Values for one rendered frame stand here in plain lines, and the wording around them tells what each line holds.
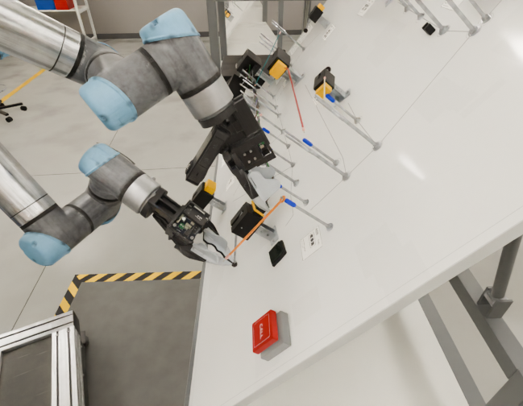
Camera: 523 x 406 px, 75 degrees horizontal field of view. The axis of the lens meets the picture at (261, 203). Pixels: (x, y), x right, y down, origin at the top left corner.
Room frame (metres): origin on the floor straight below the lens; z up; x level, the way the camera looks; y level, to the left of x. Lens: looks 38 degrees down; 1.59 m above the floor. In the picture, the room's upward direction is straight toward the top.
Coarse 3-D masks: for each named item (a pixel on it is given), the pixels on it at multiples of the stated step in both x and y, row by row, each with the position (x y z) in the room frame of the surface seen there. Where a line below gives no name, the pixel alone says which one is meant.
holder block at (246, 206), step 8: (240, 208) 0.54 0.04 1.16; (248, 208) 0.52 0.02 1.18; (240, 216) 0.52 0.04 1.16; (248, 216) 0.50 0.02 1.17; (256, 216) 0.51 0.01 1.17; (232, 224) 0.52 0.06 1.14; (240, 224) 0.50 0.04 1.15; (248, 224) 0.50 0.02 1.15; (256, 224) 0.50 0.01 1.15; (232, 232) 0.50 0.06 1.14; (240, 232) 0.50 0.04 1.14; (248, 232) 0.50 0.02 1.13
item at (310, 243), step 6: (318, 228) 0.44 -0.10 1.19; (312, 234) 0.44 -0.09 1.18; (318, 234) 0.43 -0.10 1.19; (300, 240) 0.45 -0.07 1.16; (306, 240) 0.44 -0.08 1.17; (312, 240) 0.43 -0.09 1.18; (318, 240) 0.42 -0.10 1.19; (306, 246) 0.43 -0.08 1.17; (312, 246) 0.42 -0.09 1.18; (318, 246) 0.41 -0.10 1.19; (306, 252) 0.41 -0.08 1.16; (312, 252) 0.40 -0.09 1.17; (306, 258) 0.40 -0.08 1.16
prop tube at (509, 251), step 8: (520, 240) 0.40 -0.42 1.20; (504, 248) 0.41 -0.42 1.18; (512, 248) 0.40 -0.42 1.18; (504, 256) 0.41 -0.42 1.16; (512, 256) 0.40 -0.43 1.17; (504, 264) 0.41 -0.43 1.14; (512, 264) 0.40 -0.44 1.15; (496, 272) 0.42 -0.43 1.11; (504, 272) 0.41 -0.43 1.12; (496, 280) 0.41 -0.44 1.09; (504, 280) 0.40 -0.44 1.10; (496, 288) 0.41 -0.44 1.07; (504, 288) 0.40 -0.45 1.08; (488, 296) 0.42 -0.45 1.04; (496, 296) 0.41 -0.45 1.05; (504, 296) 0.41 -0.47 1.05
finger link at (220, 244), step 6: (204, 234) 0.53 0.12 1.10; (210, 234) 0.53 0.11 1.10; (216, 234) 0.54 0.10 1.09; (204, 240) 0.53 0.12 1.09; (210, 240) 0.53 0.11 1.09; (216, 240) 0.52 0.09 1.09; (222, 240) 0.51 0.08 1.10; (216, 246) 0.52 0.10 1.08; (222, 246) 0.52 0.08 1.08; (222, 252) 0.51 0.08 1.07; (228, 252) 0.51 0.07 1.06; (228, 258) 0.50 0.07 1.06
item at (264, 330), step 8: (272, 312) 0.32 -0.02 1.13; (264, 320) 0.31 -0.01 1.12; (272, 320) 0.30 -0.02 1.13; (256, 328) 0.31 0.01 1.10; (264, 328) 0.30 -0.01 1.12; (272, 328) 0.29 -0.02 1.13; (256, 336) 0.29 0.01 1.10; (264, 336) 0.28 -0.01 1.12; (272, 336) 0.28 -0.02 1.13; (256, 344) 0.28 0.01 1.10; (264, 344) 0.27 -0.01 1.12; (256, 352) 0.27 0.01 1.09
